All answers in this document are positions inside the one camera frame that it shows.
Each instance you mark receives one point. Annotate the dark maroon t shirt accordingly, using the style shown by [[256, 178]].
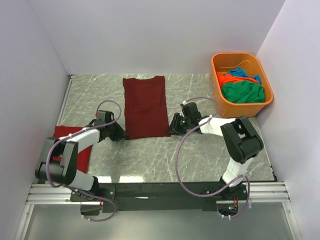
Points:
[[145, 107]]

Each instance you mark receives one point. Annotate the aluminium frame rail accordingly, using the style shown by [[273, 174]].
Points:
[[260, 192]]

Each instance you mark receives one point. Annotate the orange plastic basket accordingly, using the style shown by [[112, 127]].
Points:
[[226, 61]]

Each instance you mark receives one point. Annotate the green t shirt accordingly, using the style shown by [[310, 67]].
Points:
[[243, 92]]

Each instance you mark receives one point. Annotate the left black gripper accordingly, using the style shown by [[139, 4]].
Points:
[[120, 134]]

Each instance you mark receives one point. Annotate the orange t shirt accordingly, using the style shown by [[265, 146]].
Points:
[[228, 78]]

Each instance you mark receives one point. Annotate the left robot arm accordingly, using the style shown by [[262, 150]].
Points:
[[59, 156]]

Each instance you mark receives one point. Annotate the blue t shirt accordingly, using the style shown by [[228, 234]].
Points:
[[240, 73]]

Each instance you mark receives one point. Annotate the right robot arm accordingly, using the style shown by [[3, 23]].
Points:
[[240, 137]]

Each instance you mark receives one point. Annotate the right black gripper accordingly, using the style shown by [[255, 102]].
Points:
[[174, 126]]

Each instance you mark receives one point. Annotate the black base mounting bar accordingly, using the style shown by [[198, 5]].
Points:
[[162, 196]]

